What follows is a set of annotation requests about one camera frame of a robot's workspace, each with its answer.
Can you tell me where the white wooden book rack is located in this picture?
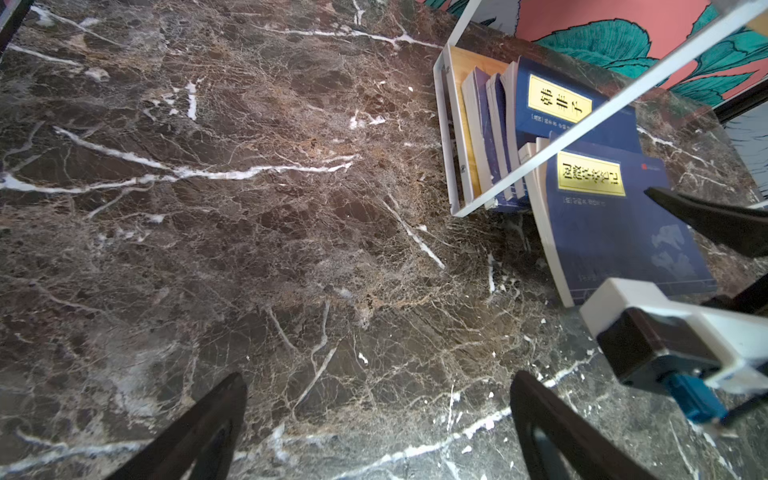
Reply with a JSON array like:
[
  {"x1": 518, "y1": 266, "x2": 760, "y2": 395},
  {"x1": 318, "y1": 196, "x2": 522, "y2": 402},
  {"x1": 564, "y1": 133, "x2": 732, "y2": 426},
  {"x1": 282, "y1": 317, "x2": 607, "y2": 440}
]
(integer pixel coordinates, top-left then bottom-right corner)
[{"x1": 433, "y1": 1, "x2": 767, "y2": 217}]

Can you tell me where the black corner frame post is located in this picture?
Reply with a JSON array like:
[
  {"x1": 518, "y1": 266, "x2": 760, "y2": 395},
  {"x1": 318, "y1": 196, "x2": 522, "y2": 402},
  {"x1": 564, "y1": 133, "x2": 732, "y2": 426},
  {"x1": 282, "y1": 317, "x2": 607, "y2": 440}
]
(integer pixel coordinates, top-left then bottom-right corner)
[
  {"x1": 714, "y1": 79, "x2": 768, "y2": 124},
  {"x1": 0, "y1": 0, "x2": 33, "y2": 53}
]

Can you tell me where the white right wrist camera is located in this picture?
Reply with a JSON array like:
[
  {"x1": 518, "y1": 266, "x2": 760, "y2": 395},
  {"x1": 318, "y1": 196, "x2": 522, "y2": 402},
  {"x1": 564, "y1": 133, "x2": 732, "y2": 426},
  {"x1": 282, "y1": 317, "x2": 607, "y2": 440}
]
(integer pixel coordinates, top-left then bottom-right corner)
[{"x1": 580, "y1": 277, "x2": 767, "y2": 428}]

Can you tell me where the blue book yellow label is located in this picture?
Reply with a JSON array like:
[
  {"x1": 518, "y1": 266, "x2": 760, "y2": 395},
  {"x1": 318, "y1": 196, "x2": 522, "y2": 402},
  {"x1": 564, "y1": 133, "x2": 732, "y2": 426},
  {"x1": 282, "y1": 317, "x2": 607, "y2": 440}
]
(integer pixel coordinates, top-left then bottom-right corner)
[
  {"x1": 524, "y1": 141, "x2": 717, "y2": 307},
  {"x1": 500, "y1": 56, "x2": 643, "y2": 202}
]

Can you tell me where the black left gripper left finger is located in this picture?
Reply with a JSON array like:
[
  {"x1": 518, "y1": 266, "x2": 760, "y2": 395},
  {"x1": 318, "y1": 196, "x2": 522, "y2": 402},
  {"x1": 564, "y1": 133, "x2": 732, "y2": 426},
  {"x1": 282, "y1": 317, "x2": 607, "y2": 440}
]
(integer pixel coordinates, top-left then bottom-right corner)
[{"x1": 110, "y1": 372, "x2": 247, "y2": 479}]

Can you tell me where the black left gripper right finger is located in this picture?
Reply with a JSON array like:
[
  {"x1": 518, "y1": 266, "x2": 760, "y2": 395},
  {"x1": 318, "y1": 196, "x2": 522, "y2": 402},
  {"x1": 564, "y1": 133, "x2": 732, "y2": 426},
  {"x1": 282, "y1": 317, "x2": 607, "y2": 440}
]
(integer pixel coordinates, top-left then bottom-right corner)
[{"x1": 510, "y1": 371, "x2": 653, "y2": 479}]

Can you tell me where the black corner frame post left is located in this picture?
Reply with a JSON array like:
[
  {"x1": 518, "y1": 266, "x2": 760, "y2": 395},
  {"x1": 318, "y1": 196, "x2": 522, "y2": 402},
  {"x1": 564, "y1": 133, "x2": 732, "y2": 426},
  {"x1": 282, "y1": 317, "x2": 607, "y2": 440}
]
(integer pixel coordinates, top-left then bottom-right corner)
[{"x1": 0, "y1": 0, "x2": 33, "y2": 53}]

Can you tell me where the black corner frame post right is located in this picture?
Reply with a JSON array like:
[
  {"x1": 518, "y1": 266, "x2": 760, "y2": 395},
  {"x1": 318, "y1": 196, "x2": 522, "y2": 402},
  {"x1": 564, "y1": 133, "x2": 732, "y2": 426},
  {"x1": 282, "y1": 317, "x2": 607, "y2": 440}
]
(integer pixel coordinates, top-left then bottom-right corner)
[{"x1": 714, "y1": 79, "x2": 768, "y2": 124}]

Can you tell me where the purple book on lower shelf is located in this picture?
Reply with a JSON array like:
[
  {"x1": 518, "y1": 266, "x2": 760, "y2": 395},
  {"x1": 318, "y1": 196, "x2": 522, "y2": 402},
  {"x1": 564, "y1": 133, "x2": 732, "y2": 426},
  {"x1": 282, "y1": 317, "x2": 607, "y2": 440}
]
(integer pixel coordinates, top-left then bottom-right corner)
[{"x1": 462, "y1": 62, "x2": 521, "y2": 193}]

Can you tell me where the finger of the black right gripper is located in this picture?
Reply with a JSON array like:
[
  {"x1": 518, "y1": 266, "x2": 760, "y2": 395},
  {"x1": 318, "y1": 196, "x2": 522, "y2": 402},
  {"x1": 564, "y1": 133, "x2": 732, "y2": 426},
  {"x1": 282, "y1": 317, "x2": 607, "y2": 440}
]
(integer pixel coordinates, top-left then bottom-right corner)
[{"x1": 644, "y1": 187, "x2": 767, "y2": 258}]

